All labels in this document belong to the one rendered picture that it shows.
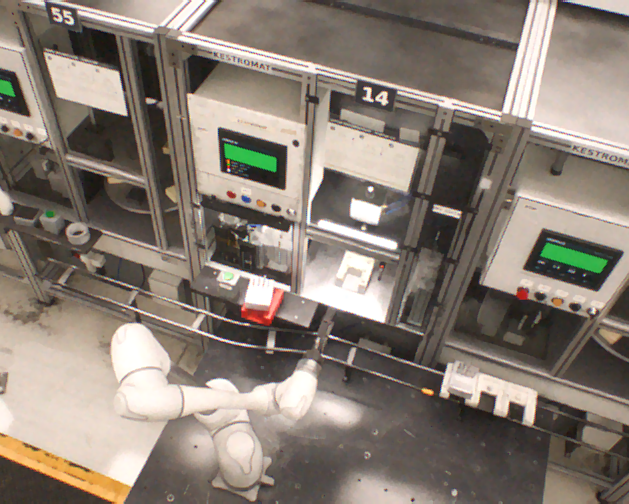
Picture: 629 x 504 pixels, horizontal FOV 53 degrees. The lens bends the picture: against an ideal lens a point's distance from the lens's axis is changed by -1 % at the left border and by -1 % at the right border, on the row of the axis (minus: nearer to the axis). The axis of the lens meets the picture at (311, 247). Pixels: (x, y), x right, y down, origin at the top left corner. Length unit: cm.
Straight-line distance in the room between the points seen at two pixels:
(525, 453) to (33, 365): 255
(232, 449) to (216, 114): 116
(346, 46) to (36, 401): 249
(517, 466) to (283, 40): 186
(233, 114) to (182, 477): 139
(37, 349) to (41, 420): 44
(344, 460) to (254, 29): 165
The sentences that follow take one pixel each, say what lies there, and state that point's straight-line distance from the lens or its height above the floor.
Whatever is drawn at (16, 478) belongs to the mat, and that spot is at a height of 1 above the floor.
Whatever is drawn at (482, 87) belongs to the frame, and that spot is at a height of 201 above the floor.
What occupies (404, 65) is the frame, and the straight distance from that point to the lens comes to 206.
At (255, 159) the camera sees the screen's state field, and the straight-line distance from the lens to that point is 220.
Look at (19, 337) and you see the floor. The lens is 394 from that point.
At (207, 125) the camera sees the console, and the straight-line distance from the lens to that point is 223.
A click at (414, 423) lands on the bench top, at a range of 275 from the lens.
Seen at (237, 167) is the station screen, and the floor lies 159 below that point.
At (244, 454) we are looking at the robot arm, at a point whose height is 95.
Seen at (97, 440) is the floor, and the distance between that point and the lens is 351.
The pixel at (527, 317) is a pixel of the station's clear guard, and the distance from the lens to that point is 250.
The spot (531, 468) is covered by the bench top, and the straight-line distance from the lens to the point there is 281.
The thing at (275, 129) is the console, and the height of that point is 179.
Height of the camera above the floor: 313
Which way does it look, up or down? 50 degrees down
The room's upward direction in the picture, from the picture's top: 5 degrees clockwise
